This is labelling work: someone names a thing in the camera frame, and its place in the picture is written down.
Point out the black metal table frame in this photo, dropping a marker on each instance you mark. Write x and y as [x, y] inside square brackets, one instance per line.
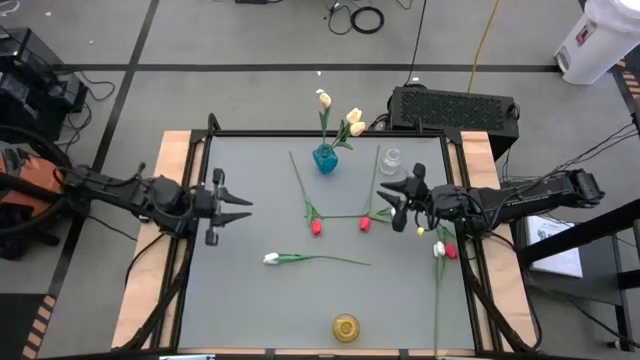
[250, 133]

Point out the blue glass vase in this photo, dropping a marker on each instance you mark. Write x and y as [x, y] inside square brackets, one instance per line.
[325, 161]

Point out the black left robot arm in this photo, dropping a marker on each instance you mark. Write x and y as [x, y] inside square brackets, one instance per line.
[150, 197]

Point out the wooden table side board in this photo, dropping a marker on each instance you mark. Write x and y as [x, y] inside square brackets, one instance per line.
[475, 150]
[170, 150]

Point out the yellow glass vase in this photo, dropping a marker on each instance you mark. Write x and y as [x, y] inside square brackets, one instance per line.
[346, 328]

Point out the clear glass vase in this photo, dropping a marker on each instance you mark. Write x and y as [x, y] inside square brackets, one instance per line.
[391, 162]

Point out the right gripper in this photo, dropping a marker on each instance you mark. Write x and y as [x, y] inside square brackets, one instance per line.
[420, 200]

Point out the orange and black vacuum cleaner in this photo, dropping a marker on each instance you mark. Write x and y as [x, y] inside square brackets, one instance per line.
[35, 175]

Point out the black perforated computer case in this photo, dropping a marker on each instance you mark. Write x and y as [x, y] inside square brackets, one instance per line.
[450, 110]

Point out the red artificial tulip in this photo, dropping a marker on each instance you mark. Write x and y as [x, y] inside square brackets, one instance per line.
[316, 228]
[451, 251]
[365, 224]

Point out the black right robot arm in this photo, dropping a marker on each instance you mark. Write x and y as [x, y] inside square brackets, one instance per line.
[525, 197]

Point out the white bin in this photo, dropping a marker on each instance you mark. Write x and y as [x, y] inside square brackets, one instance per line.
[600, 40]

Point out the white paper manual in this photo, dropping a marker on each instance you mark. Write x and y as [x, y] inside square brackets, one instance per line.
[555, 250]

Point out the cream artificial tulip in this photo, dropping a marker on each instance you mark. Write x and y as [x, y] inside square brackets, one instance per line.
[357, 129]
[325, 100]
[354, 115]

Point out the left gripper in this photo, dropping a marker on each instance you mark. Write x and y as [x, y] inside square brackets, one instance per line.
[205, 207]

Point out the black metal stand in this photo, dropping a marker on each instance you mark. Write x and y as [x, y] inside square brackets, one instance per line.
[580, 232]

